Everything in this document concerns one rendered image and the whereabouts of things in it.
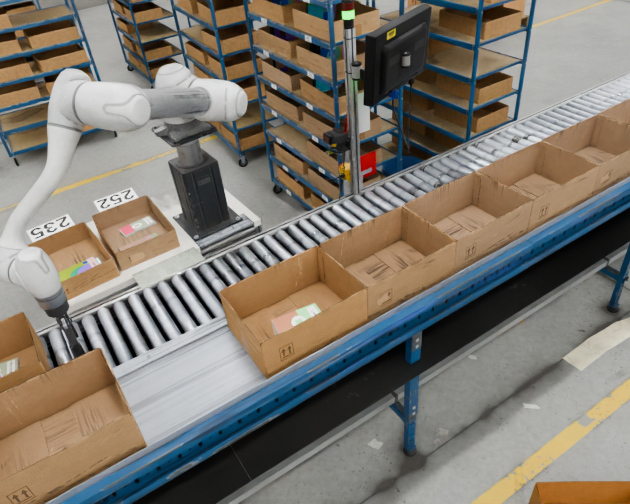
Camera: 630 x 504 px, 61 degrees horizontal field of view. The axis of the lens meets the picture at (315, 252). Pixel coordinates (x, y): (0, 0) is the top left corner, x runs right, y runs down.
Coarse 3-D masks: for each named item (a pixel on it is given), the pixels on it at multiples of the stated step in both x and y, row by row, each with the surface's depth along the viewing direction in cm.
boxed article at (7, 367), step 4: (12, 360) 199; (16, 360) 199; (0, 364) 198; (4, 364) 198; (8, 364) 197; (12, 364) 197; (16, 364) 197; (0, 368) 196; (4, 368) 196; (8, 368) 196; (12, 368) 196; (16, 368) 196; (0, 372) 195; (4, 372) 194; (8, 372) 194
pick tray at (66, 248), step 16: (80, 224) 254; (48, 240) 248; (64, 240) 253; (80, 240) 258; (96, 240) 247; (64, 256) 249; (80, 256) 248; (96, 256) 247; (96, 272) 228; (112, 272) 233; (64, 288) 222; (80, 288) 227
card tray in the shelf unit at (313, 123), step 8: (304, 112) 331; (312, 112) 338; (304, 120) 335; (312, 120) 327; (320, 120) 342; (328, 120) 341; (344, 120) 338; (376, 120) 317; (312, 128) 331; (320, 128) 323; (328, 128) 315; (376, 128) 320; (360, 136) 316; (368, 136) 320
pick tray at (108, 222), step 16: (112, 208) 262; (128, 208) 267; (144, 208) 271; (96, 224) 251; (112, 224) 266; (128, 224) 266; (160, 224) 263; (112, 240) 256; (128, 240) 255; (160, 240) 241; (176, 240) 246; (128, 256) 236; (144, 256) 241
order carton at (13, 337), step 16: (16, 320) 197; (0, 336) 197; (16, 336) 201; (32, 336) 187; (0, 352) 200; (16, 352) 204; (32, 352) 203; (32, 368) 178; (48, 368) 189; (0, 384) 174; (16, 384) 177
